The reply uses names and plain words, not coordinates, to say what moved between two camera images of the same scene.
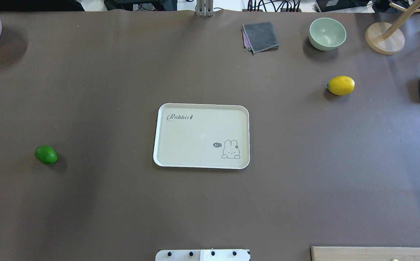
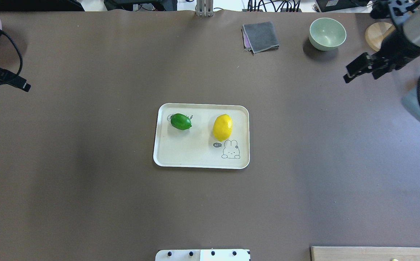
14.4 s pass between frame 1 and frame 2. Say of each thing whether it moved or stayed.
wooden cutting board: stayed
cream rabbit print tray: stayed
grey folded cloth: stayed
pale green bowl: stayed
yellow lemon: moved
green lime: moved
